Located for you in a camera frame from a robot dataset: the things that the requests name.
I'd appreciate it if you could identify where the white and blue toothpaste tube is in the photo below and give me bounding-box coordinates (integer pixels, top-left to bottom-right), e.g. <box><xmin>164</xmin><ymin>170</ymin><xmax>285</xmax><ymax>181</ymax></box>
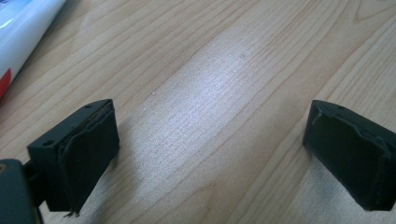
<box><xmin>0</xmin><ymin>0</ymin><xmax>68</xmax><ymax>101</ymax></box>

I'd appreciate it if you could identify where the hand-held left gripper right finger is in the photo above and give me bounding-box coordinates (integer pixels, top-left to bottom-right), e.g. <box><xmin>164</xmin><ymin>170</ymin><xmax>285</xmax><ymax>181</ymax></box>
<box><xmin>302</xmin><ymin>99</ymin><xmax>396</xmax><ymax>212</ymax></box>

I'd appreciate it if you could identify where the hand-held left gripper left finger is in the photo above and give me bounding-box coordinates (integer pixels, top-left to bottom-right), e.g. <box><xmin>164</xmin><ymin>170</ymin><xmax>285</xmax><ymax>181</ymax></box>
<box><xmin>27</xmin><ymin>98</ymin><xmax>120</xmax><ymax>217</ymax></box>

